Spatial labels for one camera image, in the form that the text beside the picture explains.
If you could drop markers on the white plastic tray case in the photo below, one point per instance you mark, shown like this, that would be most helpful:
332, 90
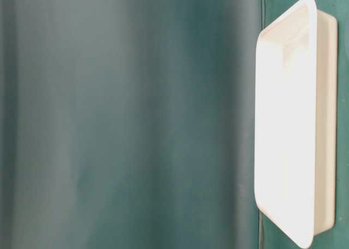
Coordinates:
295, 121

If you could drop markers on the green table cloth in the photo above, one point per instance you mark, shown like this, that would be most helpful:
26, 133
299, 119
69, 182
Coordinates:
130, 124

